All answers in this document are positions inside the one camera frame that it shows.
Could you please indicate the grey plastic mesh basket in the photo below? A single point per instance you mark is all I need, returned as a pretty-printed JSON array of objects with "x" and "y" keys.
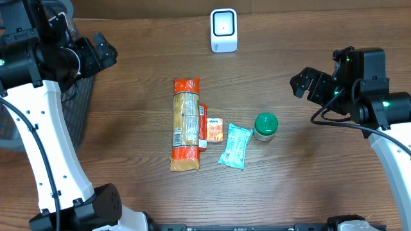
[{"x": 75, "y": 101}]

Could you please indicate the teal snack pouch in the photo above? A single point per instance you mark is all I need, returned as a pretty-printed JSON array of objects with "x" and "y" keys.
[{"x": 237, "y": 141}]

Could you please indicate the green lidded jar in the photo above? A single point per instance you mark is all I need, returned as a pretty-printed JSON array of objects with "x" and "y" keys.
[{"x": 265, "y": 126}]

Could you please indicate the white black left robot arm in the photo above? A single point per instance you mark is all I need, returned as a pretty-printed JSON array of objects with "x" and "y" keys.
[{"x": 41, "y": 57}]

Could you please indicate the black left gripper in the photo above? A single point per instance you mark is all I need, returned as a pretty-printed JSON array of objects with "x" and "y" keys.
[{"x": 93, "y": 56}]

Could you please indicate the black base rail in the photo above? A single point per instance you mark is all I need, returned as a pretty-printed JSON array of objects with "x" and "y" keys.
[{"x": 295, "y": 227}]

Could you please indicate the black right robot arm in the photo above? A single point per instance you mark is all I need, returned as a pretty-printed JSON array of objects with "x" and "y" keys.
[{"x": 357, "y": 96}]

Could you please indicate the thin red snack stick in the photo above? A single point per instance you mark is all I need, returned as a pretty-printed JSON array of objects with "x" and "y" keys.
[{"x": 202, "y": 144}]

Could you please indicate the red snack package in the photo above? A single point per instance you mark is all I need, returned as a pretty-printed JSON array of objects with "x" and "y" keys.
[{"x": 186, "y": 125}]

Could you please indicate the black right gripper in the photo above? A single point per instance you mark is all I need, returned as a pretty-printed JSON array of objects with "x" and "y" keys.
[{"x": 321, "y": 88}]

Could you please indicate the white barcode scanner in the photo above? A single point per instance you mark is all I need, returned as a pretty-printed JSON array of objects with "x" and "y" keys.
[{"x": 224, "y": 30}]

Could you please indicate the orange tissue packet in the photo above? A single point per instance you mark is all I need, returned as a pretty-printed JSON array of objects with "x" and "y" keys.
[{"x": 214, "y": 130}]

